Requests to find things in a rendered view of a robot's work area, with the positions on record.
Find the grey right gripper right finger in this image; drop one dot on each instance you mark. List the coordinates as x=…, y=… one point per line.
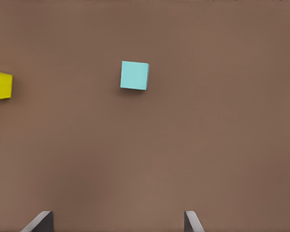
x=192, y=223

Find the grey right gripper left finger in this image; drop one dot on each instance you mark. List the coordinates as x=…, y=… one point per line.
x=41, y=223

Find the yellow wooden cube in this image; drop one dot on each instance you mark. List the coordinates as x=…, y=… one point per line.
x=0, y=85

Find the light blue wooden cube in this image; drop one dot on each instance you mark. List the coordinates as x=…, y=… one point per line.
x=134, y=75

